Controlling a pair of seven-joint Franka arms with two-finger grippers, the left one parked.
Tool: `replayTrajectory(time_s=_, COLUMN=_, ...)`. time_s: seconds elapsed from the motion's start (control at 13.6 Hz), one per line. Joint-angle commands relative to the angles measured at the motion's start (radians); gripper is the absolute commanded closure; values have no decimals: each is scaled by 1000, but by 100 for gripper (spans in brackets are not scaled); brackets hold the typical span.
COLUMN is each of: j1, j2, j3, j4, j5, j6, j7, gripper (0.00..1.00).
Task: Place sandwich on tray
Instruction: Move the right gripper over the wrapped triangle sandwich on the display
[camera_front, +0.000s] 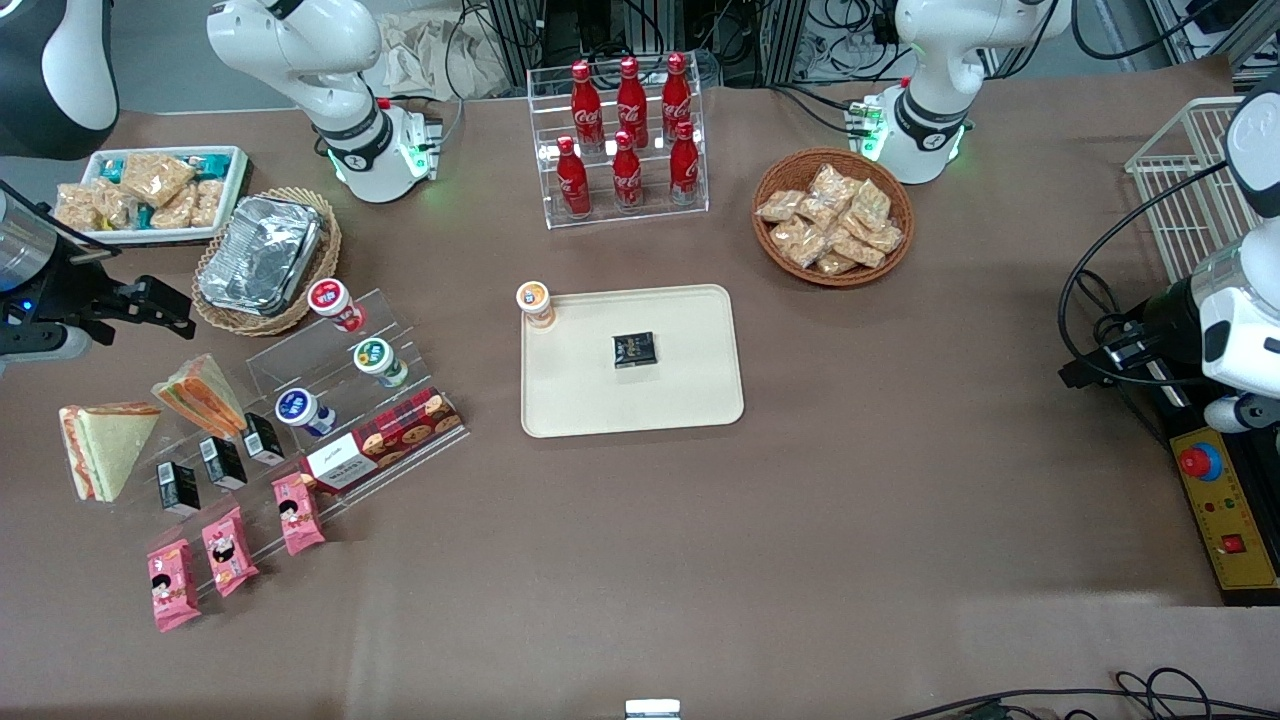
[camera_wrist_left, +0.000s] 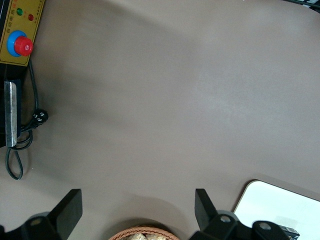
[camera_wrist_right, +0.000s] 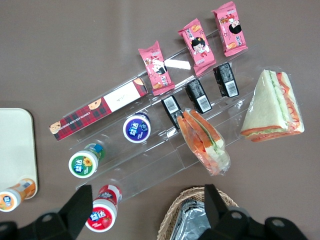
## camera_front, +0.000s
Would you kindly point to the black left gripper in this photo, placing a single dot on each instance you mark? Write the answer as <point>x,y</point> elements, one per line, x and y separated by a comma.
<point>1166,322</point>

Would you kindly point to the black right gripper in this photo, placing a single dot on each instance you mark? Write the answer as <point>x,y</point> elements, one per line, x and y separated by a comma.
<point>72,283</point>

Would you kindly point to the triangular sandwich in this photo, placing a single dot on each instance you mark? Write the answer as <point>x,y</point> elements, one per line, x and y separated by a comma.
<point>110,445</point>
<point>205,395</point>

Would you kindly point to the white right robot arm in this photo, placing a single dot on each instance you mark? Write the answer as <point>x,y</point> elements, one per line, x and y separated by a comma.
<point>300,40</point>

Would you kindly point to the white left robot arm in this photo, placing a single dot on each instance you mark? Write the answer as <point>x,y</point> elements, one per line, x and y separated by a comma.
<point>930,60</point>

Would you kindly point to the white rectangular snack tray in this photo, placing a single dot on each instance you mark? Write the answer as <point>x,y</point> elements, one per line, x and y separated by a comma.
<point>238,175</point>

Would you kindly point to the beige plastic serving tray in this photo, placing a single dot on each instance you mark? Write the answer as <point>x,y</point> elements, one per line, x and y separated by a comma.
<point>690,400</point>

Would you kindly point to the wrapped oat bar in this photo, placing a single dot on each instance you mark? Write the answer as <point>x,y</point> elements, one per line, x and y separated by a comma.
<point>175,210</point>
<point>115,208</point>
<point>210,200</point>
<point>155,178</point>
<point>75,205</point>

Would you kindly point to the stacked foil containers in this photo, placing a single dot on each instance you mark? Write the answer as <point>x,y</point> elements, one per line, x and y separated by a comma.
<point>260,255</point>

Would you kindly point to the clear acrylic stepped stand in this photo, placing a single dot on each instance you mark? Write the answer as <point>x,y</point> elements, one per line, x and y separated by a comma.
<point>300,360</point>
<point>130,530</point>

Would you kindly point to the teal snack packet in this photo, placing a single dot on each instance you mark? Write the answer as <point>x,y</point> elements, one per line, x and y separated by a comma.
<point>210,163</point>
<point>112,170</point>

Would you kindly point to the blue lid yogurt cup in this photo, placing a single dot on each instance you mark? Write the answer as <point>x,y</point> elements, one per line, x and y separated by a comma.
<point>297,406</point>

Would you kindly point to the small black box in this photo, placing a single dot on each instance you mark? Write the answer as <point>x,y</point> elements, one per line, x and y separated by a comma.
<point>264,440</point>
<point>178,488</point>
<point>222,463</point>

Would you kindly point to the red lid yogurt cup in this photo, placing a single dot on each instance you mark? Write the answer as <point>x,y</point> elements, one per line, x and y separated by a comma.
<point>330,298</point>

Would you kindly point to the light wicker basket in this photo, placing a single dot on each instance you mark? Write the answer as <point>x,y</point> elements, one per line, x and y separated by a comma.
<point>325,260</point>

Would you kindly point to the yellow emergency stop box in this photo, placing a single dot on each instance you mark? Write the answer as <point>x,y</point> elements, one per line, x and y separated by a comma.
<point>1225,510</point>

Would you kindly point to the green lid yogurt cup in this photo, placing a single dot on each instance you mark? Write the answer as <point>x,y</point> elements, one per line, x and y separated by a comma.
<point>375,356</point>

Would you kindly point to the wrapped cracker packet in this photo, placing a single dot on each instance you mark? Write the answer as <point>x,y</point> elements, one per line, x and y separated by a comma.
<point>836,264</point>
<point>833,185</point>
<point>858,250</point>
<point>780,205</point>
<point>798,242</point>
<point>885,238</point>
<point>872,203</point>

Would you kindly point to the pink snack packet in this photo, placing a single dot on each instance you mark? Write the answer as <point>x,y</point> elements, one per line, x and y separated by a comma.
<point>298,514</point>
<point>173,585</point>
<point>229,552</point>

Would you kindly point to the red plaid cookie box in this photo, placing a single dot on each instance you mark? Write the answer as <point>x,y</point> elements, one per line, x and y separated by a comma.
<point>390,440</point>

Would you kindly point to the brown wicker bowl basket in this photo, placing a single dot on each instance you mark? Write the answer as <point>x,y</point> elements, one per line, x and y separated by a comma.
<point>775,170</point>

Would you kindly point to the orange lid yogurt cup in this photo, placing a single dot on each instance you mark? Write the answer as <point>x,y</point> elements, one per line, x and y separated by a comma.
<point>535,300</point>

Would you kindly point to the crumpled beige paper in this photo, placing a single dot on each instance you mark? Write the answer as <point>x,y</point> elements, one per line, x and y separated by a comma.
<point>440,55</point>

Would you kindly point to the red cola bottle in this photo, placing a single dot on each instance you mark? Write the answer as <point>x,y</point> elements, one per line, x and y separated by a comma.
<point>684,165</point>
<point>631,100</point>
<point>586,105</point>
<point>676,95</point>
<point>573,180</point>
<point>627,175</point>

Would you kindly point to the clear acrylic bottle rack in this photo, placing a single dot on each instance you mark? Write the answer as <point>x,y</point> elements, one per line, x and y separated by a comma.
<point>540,100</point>

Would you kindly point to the black chocolate packet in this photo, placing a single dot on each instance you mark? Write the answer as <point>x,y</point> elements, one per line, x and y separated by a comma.
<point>634,350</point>

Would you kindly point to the small white device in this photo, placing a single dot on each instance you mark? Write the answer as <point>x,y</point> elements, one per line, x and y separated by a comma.
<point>652,709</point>

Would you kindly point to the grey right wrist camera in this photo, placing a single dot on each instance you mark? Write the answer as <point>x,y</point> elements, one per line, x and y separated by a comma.
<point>40,343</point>

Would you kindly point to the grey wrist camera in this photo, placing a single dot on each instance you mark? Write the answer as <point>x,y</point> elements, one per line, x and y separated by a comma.
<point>1240,412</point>
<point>40,343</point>

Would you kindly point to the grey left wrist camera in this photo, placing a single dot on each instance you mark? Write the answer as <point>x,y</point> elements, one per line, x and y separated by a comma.
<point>1240,412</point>

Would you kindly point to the aluminium frame rack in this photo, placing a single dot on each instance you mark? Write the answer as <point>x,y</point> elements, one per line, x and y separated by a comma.
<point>640,25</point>

